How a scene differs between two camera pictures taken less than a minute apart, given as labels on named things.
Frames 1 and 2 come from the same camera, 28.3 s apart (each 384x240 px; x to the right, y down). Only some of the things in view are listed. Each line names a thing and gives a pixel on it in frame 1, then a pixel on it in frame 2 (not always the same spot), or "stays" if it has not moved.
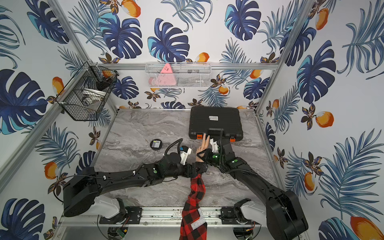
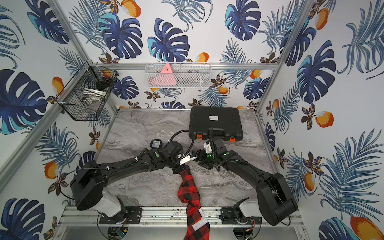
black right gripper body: [212, 158] stays
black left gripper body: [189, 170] -> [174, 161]
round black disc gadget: [156, 144] stays
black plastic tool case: [221, 123] stays
